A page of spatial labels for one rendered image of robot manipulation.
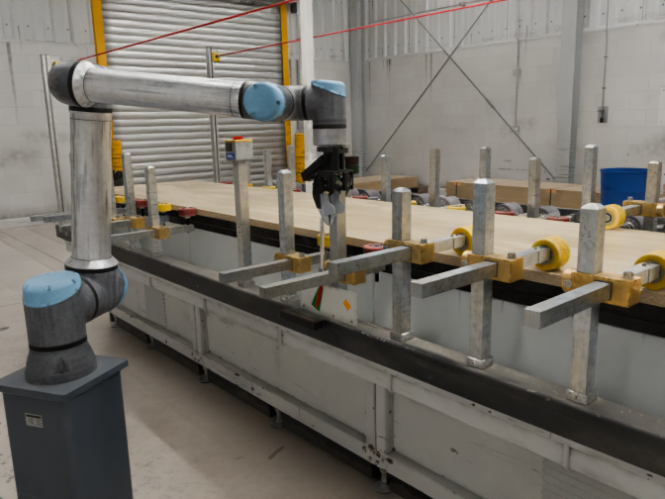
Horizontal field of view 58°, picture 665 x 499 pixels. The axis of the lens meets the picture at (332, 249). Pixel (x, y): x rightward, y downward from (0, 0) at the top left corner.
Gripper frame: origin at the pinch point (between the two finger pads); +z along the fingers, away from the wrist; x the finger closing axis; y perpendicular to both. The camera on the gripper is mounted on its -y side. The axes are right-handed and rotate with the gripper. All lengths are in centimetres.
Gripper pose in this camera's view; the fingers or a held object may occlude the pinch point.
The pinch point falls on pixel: (327, 220)
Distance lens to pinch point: 165.2
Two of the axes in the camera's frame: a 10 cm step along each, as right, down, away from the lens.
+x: 7.6, -1.5, 6.3
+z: 0.3, 9.8, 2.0
